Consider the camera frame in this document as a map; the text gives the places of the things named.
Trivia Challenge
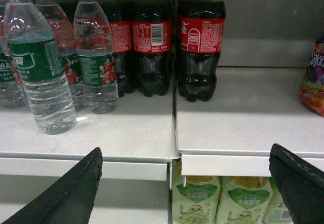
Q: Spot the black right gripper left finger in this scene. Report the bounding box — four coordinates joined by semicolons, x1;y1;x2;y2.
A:
4;147;103;223

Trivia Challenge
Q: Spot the white metal shelf right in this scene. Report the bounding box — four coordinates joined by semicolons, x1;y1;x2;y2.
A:
176;67;323;176

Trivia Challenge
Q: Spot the water bottle at left edge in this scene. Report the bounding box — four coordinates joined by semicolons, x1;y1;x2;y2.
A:
1;0;25;109

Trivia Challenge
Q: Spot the green grape drink bottle middle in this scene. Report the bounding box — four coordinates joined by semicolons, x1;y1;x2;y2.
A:
215;176;273;224

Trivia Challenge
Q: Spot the front water bottle green label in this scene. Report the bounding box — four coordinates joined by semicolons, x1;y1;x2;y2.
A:
4;0;76;134

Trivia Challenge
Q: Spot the cola bottle barcode label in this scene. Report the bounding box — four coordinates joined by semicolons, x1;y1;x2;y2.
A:
132;0;172;97

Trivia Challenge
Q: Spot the white metal shelf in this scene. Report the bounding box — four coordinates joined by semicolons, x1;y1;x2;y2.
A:
176;67;323;176
0;64;178;181

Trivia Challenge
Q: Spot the green grape drink bottle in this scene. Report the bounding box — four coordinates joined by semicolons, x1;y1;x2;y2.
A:
172;176;221;223
262;177;293;224
215;176;273;224

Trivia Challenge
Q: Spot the water bottle behind front one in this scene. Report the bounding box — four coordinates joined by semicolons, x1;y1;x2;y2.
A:
35;0;87;112

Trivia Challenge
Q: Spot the white metal shelf left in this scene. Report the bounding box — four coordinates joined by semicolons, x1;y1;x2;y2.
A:
0;64;178;181

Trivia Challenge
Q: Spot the cola bottle red label right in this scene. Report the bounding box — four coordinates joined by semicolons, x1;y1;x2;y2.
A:
176;0;226;102

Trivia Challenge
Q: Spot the green grape drink bottle right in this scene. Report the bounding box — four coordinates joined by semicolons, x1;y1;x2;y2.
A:
262;177;293;224

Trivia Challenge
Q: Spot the orange purple snack bag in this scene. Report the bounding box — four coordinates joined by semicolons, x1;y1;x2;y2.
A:
299;34;323;117

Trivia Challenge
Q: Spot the cola bottle partly hidden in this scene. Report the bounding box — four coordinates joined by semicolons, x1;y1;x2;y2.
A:
101;0;135;97

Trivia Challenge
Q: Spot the green grape drink bottle left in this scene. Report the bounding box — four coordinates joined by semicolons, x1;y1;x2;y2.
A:
172;176;221;223

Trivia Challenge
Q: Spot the water bottle green red label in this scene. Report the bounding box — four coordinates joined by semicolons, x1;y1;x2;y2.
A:
73;0;118;114

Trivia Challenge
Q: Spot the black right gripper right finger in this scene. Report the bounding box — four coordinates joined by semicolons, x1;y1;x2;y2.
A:
269;144;323;223

